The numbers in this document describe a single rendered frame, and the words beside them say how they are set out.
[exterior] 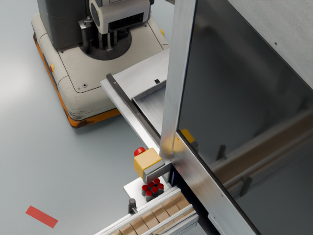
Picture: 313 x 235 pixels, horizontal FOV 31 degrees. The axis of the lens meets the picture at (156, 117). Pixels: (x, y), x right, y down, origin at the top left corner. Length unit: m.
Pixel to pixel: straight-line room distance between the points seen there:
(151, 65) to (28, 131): 1.09
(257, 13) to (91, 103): 1.86
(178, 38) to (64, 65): 1.63
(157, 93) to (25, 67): 1.35
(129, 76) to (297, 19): 1.23
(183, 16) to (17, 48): 2.20
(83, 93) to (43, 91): 0.43
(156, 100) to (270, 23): 1.09
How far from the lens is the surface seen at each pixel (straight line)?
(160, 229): 1.75
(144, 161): 1.72
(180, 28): 1.26
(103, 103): 2.81
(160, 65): 2.11
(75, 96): 2.76
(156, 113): 1.99
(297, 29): 0.93
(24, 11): 3.52
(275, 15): 0.96
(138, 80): 2.07
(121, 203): 2.78
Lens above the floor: 2.56
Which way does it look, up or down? 58 degrees down
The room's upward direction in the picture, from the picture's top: 5 degrees clockwise
